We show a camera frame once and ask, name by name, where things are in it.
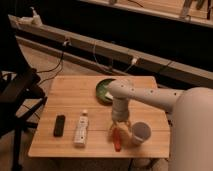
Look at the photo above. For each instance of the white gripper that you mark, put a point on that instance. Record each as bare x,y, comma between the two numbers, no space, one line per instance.
120,113

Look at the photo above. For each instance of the red pepper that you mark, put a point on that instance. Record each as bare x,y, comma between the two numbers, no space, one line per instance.
116,140

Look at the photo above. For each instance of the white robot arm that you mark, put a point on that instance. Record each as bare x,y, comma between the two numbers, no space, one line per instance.
191,144

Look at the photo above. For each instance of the white block on plate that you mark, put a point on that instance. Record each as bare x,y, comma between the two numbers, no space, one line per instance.
109,96

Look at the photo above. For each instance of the green plate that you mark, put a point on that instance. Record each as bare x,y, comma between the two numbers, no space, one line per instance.
101,91

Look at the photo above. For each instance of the white squeeze bottle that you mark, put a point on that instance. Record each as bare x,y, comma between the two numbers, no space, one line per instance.
81,130

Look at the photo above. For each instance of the black rectangular remote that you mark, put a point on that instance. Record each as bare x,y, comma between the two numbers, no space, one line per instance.
59,126

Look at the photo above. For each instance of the black chair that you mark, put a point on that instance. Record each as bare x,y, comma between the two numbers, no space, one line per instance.
20,95

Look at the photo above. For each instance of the grey metal rail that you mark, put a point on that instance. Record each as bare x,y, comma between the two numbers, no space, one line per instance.
175,71

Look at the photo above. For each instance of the white power adapter on rail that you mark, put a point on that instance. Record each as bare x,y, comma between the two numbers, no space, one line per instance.
35,19

